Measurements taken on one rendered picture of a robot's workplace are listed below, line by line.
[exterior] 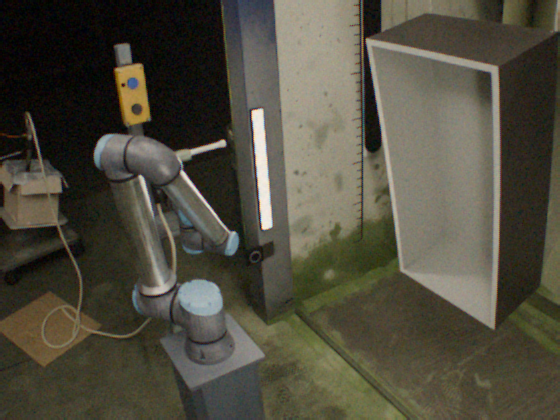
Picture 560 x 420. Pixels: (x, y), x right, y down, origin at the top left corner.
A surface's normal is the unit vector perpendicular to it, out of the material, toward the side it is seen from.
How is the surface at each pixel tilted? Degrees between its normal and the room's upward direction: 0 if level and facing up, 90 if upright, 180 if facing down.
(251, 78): 90
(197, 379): 0
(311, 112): 90
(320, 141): 90
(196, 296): 5
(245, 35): 90
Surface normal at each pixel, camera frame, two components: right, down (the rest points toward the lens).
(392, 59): 0.56, 0.36
